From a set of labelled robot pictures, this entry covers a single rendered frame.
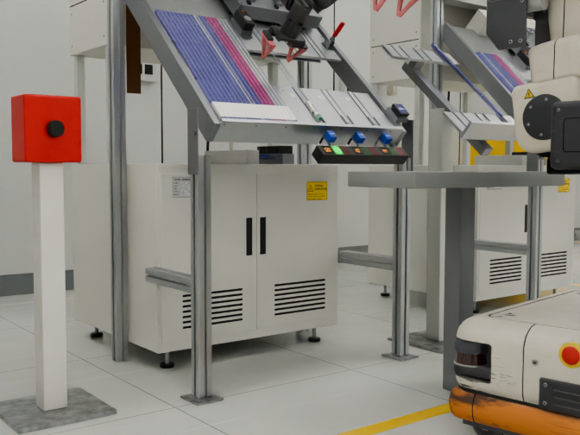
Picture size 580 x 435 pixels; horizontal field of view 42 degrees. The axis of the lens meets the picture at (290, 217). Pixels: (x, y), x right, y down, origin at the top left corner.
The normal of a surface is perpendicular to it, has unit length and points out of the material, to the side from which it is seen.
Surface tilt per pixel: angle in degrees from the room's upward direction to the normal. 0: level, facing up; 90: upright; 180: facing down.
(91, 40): 90
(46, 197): 90
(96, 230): 90
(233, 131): 133
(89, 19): 90
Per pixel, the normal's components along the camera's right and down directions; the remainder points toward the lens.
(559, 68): -0.69, 0.04
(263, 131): 0.44, 0.72
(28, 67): 0.61, 0.05
